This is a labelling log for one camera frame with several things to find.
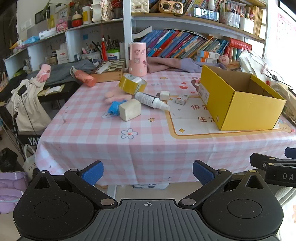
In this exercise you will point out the cream rectangular block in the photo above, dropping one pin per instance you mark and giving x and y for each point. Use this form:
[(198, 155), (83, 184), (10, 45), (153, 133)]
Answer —
[(129, 111)]

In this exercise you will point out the black sign white letters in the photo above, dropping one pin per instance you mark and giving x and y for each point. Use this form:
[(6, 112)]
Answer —
[(29, 140)]

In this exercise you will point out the white bookshelf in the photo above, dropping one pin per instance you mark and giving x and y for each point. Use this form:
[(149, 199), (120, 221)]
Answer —
[(127, 27)]

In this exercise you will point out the pink knit gloves pair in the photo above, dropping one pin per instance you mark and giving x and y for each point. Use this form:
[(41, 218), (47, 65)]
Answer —
[(44, 73)]

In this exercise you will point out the black glossy screen device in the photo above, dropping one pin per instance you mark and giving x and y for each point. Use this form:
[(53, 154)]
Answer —
[(205, 14)]

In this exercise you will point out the white quilted handbag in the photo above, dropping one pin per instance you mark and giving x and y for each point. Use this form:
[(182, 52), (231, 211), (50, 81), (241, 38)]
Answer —
[(140, 5)]

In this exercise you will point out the white spray bottle black label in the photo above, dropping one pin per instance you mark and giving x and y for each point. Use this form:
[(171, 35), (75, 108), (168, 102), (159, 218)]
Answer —
[(145, 99)]

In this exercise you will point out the black side table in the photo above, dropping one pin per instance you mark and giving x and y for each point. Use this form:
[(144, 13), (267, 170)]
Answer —
[(67, 91)]

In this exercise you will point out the pink pig plush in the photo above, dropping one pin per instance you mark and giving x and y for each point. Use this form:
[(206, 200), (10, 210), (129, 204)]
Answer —
[(224, 59)]

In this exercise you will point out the row of colourful books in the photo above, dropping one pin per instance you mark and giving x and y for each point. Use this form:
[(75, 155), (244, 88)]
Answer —
[(180, 44)]

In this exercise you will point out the white plastic bag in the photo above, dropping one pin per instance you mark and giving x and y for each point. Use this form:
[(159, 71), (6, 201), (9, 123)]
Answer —
[(251, 62)]

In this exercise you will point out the yellow tape roll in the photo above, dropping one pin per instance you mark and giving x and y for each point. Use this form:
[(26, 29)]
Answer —
[(129, 87)]

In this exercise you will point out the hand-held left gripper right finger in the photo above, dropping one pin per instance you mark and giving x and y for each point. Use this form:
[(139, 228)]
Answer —
[(203, 173)]

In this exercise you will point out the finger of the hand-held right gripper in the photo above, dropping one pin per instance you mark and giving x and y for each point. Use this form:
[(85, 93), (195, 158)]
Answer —
[(291, 153), (261, 160)]

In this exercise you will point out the cream canvas tote bag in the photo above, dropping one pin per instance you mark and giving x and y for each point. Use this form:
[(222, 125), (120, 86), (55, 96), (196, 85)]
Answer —
[(30, 109)]

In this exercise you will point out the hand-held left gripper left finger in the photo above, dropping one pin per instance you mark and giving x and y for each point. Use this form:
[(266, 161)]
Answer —
[(92, 172)]

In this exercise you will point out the blue plastic bag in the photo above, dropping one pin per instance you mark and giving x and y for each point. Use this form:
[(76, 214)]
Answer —
[(113, 109)]

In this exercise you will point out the pink and purple garment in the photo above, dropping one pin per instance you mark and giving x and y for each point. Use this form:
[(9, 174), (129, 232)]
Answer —
[(161, 63)]

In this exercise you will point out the retro wooden radio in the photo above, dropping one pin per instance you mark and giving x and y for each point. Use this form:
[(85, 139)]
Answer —
[(171, 7)]

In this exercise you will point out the paper sheets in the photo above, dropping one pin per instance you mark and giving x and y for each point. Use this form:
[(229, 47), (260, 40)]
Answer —
[(52, 90)]

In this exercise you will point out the white plastic tube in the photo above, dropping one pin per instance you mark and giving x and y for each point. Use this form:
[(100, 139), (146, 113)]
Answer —
[(103, 68)]

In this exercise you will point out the yellow cardboard box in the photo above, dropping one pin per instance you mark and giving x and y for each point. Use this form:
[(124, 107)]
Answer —
[(249, 111)]

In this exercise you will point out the purple backpack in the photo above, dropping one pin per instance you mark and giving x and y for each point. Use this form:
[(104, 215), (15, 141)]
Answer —
[(11, 192)]

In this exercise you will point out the wooden chessboard box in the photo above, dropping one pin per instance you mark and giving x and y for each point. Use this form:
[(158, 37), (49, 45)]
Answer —
[(108, 76)]

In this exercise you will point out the white storage box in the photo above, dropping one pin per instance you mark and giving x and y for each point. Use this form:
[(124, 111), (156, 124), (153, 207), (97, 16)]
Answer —
[(246, 25)]

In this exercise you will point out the white and yellow mug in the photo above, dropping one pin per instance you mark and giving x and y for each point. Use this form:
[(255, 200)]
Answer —
[(87, 15)]

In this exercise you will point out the white shopping bag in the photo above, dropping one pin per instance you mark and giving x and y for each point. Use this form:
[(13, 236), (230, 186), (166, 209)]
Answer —
[(30, 162)]

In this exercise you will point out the grey clothing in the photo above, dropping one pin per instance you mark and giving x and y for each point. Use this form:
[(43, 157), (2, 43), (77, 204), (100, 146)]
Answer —
[(60, 71)]

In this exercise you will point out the stack of cardboard and books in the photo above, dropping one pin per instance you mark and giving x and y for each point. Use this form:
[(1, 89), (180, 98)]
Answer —
[(290, 104)]

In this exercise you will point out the pen holder with pens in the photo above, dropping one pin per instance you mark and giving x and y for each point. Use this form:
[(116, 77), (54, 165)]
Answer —
[(92, 55)]

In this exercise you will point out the white box red label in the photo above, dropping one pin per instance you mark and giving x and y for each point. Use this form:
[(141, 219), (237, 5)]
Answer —
[(62, 56)]

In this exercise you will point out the pink printed box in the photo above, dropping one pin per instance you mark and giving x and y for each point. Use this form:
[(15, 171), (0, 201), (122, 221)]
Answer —
[(61, 26)]

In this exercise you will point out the black bag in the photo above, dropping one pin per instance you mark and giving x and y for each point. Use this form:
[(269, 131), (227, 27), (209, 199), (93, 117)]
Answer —
[(8, 160)]

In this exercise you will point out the white jar green lid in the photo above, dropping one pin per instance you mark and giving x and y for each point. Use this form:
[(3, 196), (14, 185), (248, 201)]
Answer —
[(113, 54)]

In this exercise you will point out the small white box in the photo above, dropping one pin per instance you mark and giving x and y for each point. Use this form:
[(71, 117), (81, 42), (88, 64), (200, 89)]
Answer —
[(181, 99)]

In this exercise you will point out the white charger plug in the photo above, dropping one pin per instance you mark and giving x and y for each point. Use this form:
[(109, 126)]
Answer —
[(164, 95)]

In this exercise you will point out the orange pink bottle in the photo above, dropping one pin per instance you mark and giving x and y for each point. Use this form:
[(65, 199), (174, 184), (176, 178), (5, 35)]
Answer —
[(85, 78)]

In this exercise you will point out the pink fluffy glove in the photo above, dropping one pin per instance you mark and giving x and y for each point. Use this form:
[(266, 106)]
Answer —
[(115, 95)]

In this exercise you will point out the pink cylinder container with stickers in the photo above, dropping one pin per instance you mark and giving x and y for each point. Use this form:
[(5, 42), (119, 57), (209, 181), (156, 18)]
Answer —
[(137, 60)]

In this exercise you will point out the floral paper bag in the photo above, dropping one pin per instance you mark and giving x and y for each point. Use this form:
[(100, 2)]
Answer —
[(101, 11)]

